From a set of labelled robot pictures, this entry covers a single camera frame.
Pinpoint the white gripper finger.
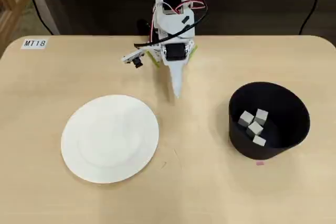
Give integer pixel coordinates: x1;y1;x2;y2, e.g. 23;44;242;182
176;62;187;99
167;62;180;99

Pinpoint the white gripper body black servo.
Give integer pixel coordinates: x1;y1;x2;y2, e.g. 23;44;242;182
157;36;194;68

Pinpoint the white cube block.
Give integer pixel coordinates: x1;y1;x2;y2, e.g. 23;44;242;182
246;121;265;137
238;111;255;127
252;135;267;146
254;108;269;125

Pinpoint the white round plate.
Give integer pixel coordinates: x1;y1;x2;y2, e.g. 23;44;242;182
60;94;160;184

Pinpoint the black pot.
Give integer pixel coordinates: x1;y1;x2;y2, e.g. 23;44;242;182
228;82;311;161

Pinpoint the white MT18 label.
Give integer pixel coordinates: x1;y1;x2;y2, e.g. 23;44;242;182
20;37;48;50

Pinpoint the green base plate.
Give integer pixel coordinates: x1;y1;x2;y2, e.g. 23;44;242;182
143;44;198;69

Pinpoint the black camera cable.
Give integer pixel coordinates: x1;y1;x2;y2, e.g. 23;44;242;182
133;0;208;49

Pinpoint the red white servo wire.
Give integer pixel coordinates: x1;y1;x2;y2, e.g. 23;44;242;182
154;0;208;15
149;11;160;42

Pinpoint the white gripper camera module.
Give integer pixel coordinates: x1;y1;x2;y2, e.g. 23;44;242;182
121;49;146;69

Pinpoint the beige slanted post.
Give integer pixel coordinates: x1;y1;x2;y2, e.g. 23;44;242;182
26;0;61;36

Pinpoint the wooden shelf frame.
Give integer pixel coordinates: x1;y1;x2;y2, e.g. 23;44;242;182
0;0;30;61

